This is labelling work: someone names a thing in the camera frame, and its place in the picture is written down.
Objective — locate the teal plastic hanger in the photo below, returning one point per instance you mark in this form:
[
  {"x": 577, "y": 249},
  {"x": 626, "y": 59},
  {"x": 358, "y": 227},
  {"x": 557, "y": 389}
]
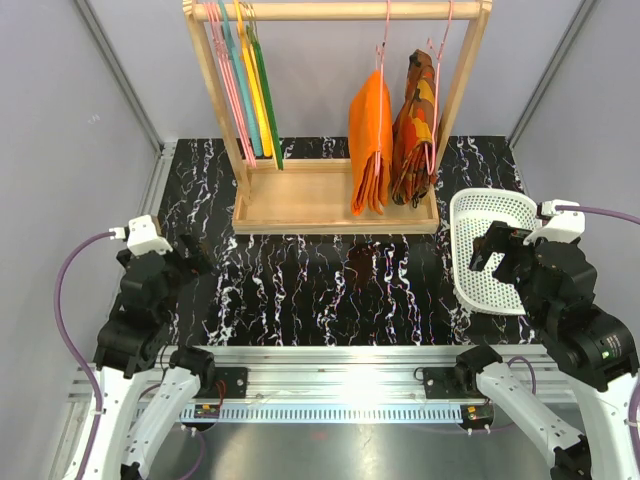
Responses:
[{"x": 240, "y": 76}]

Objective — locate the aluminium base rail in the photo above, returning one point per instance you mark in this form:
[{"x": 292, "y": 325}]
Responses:
[{"x": 393, "y": 384}]

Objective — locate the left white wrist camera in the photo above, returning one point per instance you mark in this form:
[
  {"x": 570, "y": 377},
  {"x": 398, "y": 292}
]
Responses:
[{"x": 142, "y": 235}]

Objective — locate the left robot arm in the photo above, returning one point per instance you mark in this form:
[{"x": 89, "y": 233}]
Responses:
[{"x": 114, "y": 443}]

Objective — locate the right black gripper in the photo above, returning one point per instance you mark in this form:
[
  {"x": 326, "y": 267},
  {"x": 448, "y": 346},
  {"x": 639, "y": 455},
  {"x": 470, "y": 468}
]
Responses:
[{"x": 500, "y": 234}]

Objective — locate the camouflage orange trousers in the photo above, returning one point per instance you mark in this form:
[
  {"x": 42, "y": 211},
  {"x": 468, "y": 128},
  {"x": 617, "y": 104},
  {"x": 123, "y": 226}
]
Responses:
[{"x": 413, "y": 166}]

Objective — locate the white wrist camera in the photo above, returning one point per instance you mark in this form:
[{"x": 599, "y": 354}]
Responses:
[
  {"x": 557, "y": 221},
  {"x": 142, "y": 235}
]

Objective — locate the white plastic basket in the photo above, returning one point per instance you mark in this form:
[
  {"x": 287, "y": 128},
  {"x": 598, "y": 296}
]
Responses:
[{"x": 472, "y": 211}]

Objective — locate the yellow plastic hanger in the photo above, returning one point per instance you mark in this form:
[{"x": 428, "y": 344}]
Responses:
[{"x": 254, "y": 83}]

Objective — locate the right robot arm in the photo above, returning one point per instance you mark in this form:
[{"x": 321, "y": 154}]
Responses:
[{"x": 592, "y": 348}]

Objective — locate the black marble mat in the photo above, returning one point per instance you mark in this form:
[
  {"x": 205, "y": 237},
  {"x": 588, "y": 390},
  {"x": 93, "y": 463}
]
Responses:
[{"x": 327, "y": 290}]

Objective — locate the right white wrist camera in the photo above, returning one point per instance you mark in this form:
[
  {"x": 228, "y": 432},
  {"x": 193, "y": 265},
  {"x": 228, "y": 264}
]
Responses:
[{"x": 557, "y": 221}]

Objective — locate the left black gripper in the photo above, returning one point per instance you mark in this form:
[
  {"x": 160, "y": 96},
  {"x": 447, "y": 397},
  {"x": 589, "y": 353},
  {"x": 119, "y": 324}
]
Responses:
[{"x": 200, "y": 264}]

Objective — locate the green plastic hanger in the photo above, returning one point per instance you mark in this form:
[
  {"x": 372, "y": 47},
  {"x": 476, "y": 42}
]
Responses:
[{"x": 265, "y": 88}]

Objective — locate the wooden clothes rack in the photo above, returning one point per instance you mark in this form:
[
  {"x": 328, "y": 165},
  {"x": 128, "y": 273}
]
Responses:
[{"x": 314, "y": 196}]

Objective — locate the pink wire hanger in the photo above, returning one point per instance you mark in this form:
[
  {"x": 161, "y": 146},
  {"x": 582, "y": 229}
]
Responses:
[
  {"x": 438, "y": 54},
  {"x": 381, "y": 50}
]

